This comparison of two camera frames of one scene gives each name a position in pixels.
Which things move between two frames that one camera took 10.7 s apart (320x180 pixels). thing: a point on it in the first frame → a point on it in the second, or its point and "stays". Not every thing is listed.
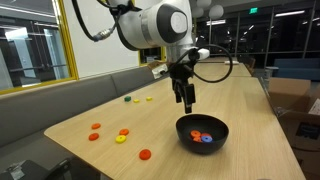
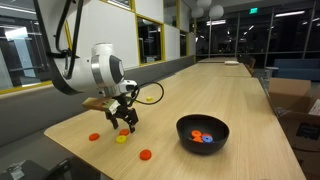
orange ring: [198, 139] stays
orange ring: [124, 131] stays
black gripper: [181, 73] → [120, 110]
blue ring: [206, 139] stays
